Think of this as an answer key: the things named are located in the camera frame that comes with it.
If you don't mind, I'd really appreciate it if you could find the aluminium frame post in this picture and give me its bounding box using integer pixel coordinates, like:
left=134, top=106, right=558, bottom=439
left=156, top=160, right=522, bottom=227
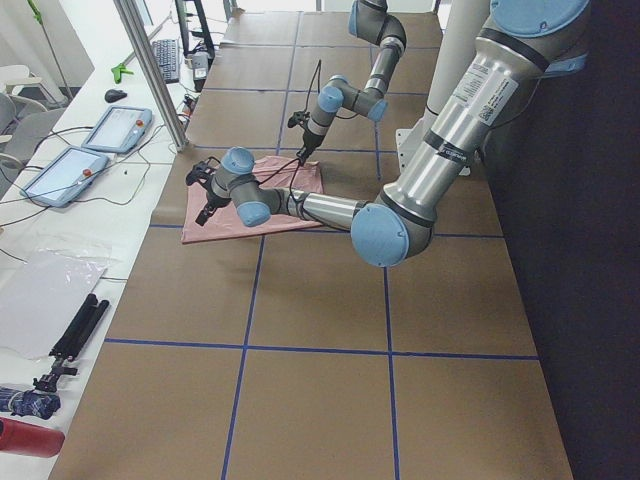
left=114, top=0, right=188, bottom=152

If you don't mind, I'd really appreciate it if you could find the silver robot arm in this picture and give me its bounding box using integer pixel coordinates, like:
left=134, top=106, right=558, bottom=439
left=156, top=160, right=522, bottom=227
left=186, top=1, right=590, bottom=267
left=288, top=1, right=407, bottom=164

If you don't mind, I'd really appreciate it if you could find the black keyboard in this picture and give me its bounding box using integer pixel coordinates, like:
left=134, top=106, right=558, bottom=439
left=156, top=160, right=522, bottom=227
left=151, top=39, right=180, bottom=84

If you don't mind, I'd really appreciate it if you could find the white plastic sheet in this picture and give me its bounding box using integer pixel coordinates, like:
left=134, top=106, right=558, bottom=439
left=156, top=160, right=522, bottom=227
left=1, top=234, right=114, bottom=361

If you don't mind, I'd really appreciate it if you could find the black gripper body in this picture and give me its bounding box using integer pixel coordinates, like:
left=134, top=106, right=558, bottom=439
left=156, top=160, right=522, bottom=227
left=204, top=188, right=231, bottom=213
left=300, top=128, right=325, bottom=153

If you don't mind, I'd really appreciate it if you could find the pink Snoopy t-shirt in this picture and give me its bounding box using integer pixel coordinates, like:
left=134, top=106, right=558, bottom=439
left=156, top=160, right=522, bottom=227
left=181, top=156, right=323, bottom=244

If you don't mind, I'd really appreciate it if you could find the black folded tripod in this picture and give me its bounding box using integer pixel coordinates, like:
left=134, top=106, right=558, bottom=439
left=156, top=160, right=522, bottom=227
left=33, top=293, right=110, bottom=393

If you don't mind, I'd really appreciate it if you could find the green handled tool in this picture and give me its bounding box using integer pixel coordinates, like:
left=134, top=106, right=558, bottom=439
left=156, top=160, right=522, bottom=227
left=111, top=51, right=136, bottom=85

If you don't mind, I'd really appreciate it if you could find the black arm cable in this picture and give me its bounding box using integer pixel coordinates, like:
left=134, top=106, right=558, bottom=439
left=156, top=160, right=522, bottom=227
left=207, top=155, right=306, bottom=216
left=289, top=59, right=361, bottom=131

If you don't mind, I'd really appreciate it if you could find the blue teach pendant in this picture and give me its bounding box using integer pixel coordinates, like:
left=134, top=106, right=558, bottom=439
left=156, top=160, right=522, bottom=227
left=21, top=146, right=109, bottom=208
left=82, top=105, right=153, bottom=154

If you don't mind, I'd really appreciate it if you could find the blue folded umbrella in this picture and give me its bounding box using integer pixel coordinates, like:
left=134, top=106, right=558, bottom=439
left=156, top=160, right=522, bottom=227
left=0, top=387, right=61, bottom=420

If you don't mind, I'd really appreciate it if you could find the near blue teach pendant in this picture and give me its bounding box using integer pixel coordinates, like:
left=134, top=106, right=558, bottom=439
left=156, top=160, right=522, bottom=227
left=21, top=146, right=109, bottom=208

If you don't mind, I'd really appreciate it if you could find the far blue teach pendant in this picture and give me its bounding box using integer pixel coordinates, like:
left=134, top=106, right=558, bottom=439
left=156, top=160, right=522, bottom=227
left=82, top=105, right=153, bottom=154

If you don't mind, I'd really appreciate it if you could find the red bottle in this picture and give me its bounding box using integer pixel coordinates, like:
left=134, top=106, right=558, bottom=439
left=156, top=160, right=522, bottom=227
left=0, top=418, right=65, bottom=458

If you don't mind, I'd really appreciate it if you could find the black computer mouse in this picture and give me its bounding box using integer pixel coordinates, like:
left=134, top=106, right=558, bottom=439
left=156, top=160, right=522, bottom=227
left=104, top=89, right=128, bottom=104

